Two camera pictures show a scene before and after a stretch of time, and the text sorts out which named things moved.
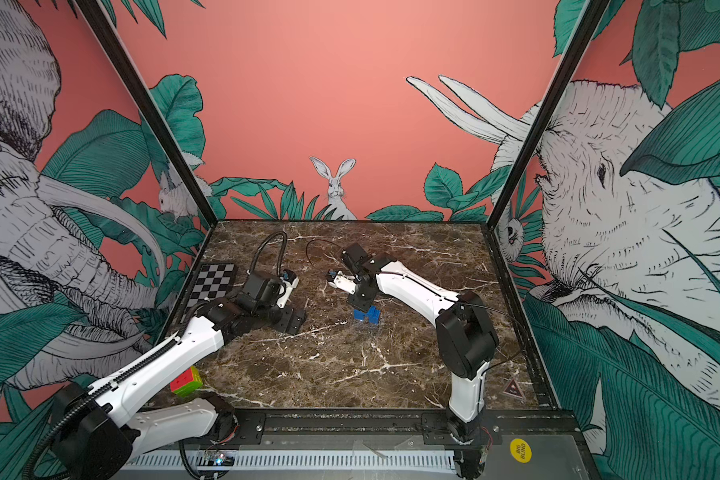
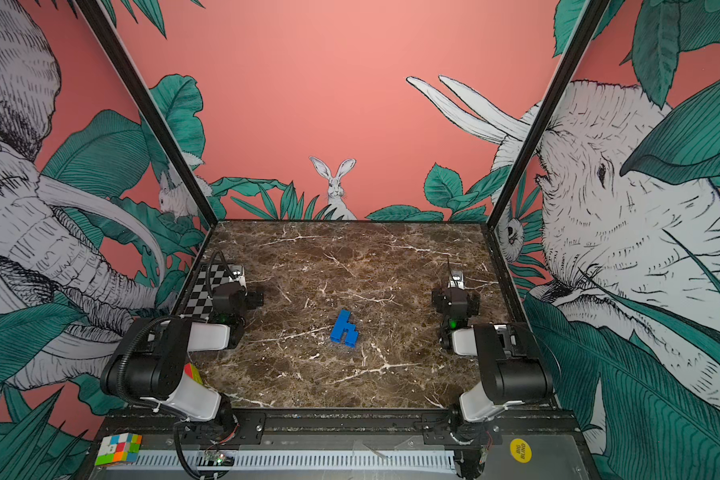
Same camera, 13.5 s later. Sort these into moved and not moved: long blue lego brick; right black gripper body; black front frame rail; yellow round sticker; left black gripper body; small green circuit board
Moved: right black gripper body; left black gripper body; long blue lego brick
Not moved: black front frame rail; yellow round sticker; small green circuit board
